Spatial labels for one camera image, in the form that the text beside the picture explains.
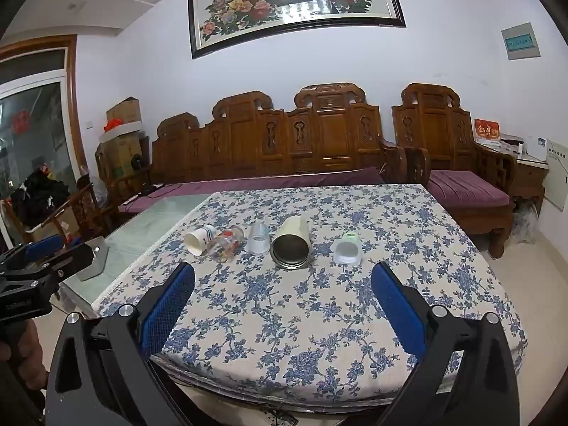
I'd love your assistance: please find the small white translucent cup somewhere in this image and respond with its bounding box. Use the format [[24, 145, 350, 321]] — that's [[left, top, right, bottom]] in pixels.
[[332, 231, 363, 266]]

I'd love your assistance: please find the person's left hand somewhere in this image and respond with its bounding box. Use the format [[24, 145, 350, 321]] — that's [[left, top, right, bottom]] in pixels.
[[10, 318, 49, 381]]

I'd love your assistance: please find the grey wall electrical panel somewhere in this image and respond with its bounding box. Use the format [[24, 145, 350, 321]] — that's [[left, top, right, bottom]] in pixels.
[[501, 22, 542, 61]]

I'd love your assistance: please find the small brown cardboard box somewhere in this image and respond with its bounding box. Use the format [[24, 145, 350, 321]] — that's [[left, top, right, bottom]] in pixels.
[[105, 97, 143, 126]]

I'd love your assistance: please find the clear plastic bag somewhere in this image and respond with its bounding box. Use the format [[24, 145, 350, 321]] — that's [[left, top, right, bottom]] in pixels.
[[509, 206, 540, 245]]

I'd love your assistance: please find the large brown cardboard box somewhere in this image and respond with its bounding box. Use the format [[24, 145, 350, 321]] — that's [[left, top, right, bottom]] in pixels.
[[95, 130, 150, 179]]

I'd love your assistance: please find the carved wooden armchair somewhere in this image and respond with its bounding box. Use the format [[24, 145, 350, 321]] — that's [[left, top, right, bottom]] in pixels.
[[390, 82, 519, 259]]

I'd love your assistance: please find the square purple seat cushion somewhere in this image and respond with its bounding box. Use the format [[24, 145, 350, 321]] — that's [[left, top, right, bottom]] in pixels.
[[426, 169, 511, 209]]

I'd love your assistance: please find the black clothes pile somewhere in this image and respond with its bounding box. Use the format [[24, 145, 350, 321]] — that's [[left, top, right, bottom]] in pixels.
[[11, 170, 70, 228]]

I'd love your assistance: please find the blue floral tablecloth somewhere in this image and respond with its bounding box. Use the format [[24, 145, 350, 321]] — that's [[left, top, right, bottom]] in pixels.
[[91, 184, 529, 414]]

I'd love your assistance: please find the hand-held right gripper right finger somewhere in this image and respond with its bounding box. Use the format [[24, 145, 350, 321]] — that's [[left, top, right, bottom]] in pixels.
[[371, 262, 521, 426]]

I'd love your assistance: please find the red window decoration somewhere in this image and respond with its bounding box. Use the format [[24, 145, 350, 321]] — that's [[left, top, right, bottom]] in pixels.
[[12, 110, 35, 135]]

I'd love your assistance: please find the grey metal plate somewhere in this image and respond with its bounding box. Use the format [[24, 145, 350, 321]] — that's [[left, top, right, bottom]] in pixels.
[[78, 237, 110, 282]]

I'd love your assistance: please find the clear printed glass cup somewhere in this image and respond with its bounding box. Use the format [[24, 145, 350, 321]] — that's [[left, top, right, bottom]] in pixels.
[[206, 225, 246, 264]]

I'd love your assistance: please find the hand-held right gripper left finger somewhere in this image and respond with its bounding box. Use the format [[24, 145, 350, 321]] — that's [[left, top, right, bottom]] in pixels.
[[47, 261, 196, 426]]

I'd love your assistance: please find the white box device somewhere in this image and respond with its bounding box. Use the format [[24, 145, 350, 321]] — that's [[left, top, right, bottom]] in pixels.
[[521, 136, 549, 161]]

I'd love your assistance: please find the wooden side chair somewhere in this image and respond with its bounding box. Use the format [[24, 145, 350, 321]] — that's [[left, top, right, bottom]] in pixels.
[[2, 181, 108, 250]]

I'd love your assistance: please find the framed peacock flower painting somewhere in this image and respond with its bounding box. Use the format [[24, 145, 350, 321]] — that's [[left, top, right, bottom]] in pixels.
[[187, 0, 407, 60]]

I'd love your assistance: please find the clear plastic cup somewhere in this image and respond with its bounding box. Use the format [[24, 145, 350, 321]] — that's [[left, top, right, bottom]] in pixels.
[[245, 224, 272, 256]]

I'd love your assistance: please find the white wall panel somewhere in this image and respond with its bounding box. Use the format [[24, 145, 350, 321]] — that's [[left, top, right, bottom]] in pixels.
[[543, 138, 568, 213]]

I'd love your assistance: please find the white paper cup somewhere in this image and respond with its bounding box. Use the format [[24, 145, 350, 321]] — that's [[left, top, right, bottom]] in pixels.
[[184, 226, 219, 257]]

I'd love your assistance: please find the cream steel tumbler cup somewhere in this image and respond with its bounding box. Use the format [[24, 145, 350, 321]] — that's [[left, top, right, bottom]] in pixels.
[[269, 215, 312, 272]]

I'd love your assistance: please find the carved wooden sofa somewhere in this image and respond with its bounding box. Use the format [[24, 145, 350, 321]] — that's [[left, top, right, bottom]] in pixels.
[[116, 82, 409, 225]]

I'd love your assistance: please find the wooden side table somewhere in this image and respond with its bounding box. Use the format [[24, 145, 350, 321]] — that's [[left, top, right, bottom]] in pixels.
[[509, 151, 550, 214]]

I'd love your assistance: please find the long purple sofa cushion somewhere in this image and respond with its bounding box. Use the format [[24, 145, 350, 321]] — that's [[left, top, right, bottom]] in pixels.
[[118, 166, 387, 214]]

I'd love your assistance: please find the red gold card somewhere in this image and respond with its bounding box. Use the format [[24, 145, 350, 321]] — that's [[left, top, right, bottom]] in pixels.
[[473, 118, 502, 140]]

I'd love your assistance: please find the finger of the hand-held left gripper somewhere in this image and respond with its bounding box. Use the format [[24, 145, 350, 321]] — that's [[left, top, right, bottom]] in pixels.
[[42, 244, 95, 277], [0, 234, 64, 276]]

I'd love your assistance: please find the wooden framed glass door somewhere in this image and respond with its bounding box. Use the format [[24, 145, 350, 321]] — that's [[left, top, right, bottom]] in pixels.
[[0, 34, 90, 200]]

